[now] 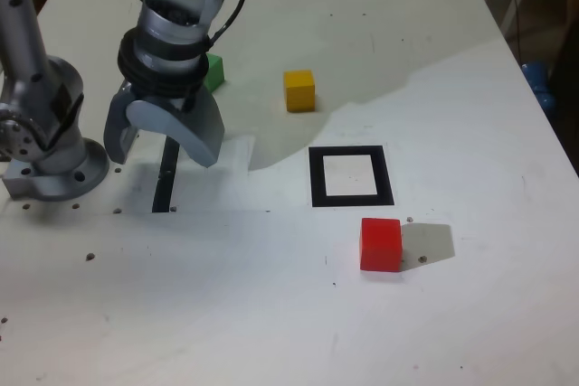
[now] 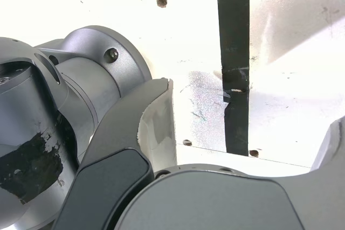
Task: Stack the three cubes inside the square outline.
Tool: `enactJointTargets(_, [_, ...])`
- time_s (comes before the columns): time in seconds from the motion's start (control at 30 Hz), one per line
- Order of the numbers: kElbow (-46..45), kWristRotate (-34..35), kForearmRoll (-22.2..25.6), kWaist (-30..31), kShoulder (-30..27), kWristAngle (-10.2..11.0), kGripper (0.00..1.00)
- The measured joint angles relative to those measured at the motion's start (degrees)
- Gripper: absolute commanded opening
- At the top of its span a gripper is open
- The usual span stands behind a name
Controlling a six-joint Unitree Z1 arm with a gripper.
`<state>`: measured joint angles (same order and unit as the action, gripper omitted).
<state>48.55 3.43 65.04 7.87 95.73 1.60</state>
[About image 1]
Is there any green cube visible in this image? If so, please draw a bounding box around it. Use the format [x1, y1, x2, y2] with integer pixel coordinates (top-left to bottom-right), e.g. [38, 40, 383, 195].
[203, 53, 226, 94]

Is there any blue object beside table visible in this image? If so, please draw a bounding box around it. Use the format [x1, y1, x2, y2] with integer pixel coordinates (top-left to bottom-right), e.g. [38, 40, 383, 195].
[520, 60, 557, 111]

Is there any yellow cube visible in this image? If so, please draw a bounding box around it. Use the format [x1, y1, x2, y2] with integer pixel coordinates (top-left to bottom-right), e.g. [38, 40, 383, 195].
[283, 70, 317, 113]

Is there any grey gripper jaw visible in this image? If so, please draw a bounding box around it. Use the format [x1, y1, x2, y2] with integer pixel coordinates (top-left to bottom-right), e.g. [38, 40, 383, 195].
[125, 86, 226, 170]
[103, 80, 142, 165]

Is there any red cube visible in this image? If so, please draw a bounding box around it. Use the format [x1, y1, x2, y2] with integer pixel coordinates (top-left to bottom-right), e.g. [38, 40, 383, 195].
[359, 217, 403, 273]

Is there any black tape square outline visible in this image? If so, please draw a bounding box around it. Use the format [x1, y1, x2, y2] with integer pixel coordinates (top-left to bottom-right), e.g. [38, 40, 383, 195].
[308, 145, 395, 209]

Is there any black tape strip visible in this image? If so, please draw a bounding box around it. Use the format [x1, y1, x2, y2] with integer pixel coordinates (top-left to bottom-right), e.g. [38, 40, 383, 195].
[151, 136, 182, 214]

